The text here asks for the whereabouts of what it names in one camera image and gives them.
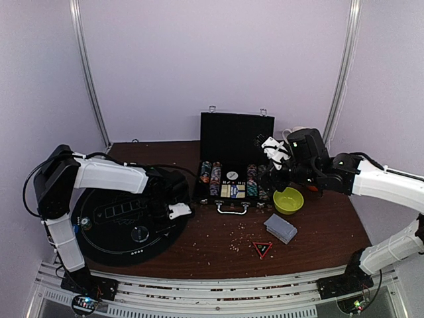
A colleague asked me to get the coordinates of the white dealer button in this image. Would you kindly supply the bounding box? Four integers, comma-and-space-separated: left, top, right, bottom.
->
226, 171, 239, 181

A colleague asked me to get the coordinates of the cream card deck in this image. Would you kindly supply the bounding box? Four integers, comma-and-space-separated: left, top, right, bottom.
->
221, 184, 231, 197

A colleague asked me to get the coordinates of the blue texas holdem card deck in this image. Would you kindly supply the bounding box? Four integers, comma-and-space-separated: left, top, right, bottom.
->
230, 184, 246, 199

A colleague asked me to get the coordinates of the cream patterned mug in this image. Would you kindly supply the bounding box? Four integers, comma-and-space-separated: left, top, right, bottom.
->
282, 126, 305, 140

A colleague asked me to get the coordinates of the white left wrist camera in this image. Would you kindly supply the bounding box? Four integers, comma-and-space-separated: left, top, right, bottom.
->
168, 203, 192, 220

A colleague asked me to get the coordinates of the right outer poker chip row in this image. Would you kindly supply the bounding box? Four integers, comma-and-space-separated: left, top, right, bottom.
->
258, 165, 269, 201

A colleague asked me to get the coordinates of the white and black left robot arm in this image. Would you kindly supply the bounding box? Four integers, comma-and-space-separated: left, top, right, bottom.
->
26, 144, 193, 301

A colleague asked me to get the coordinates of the aluminium frame post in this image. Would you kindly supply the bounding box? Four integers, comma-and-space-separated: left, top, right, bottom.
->
323, 0, 362, 147
69, 0, 112, 149

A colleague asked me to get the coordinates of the grey card deck box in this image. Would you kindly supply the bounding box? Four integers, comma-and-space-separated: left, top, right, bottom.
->
264, 214, 297, 244

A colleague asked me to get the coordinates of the aluminium front rail base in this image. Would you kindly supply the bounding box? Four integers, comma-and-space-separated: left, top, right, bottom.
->
23, 261, 411, 317

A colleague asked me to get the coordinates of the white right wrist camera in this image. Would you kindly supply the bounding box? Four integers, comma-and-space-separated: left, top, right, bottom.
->
260, 136, 291, 170

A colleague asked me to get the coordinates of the yellow-green bowl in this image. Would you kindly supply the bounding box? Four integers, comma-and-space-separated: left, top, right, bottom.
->
273, 187, 304, 215

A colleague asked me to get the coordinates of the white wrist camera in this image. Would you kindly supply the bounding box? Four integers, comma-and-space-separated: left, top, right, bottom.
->
168, 203, 192, 220
260, 136, 291, 170

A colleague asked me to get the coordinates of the left aluminium frame post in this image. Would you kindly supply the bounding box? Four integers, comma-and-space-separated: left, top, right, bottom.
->
69, 0, 112, 149

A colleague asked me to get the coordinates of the right aluminium frame post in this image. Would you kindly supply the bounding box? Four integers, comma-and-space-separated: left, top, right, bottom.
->
323, 0, 362, 147

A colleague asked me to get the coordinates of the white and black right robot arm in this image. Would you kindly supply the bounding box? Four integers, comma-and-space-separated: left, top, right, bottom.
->
254, 128, 423, 299

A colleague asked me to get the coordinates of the left outer poker chip row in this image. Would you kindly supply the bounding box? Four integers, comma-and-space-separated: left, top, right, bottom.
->
199, 161, 212, 184

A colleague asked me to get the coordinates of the clear black round button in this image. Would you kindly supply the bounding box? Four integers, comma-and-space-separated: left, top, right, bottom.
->
131, 226, 150, 243

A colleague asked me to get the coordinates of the left green circuit board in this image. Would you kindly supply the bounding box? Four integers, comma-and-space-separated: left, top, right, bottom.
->
71, 295, 100, 315

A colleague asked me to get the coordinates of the red and black triangle card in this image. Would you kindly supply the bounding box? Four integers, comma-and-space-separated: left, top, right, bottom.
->
252, 242, 272, 259

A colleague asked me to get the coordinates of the round black poker mat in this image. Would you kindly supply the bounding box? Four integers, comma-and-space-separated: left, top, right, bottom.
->
71, 189, 189, 267

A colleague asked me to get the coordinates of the black poker chip case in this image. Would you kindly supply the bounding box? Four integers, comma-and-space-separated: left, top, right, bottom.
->
193, 105, 274, 215

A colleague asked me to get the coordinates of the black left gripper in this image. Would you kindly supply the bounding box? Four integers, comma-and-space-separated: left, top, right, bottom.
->
144, 196, 177, 240

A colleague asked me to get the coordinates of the left inner poker chip row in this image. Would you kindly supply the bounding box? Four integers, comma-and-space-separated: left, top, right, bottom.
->
209, 162, 222, 196

